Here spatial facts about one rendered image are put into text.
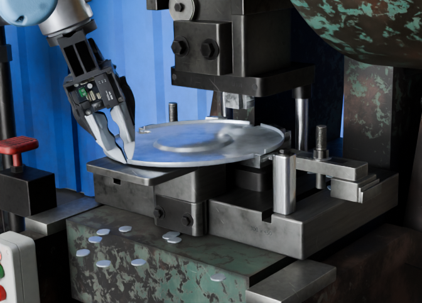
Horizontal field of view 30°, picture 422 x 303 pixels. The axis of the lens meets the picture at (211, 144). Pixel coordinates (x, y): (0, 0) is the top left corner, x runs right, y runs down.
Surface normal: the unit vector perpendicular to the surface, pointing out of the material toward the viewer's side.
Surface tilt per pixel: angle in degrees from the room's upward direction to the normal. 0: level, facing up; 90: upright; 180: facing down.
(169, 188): 90
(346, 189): 90
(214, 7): 90
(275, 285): 0
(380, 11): 139
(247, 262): 0
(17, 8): 90
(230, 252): 0
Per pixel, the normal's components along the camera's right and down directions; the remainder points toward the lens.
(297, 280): -0.03, -0.97
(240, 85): -0.64, 0.22
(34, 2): 0.59, 0.19
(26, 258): 0.77, 0.15
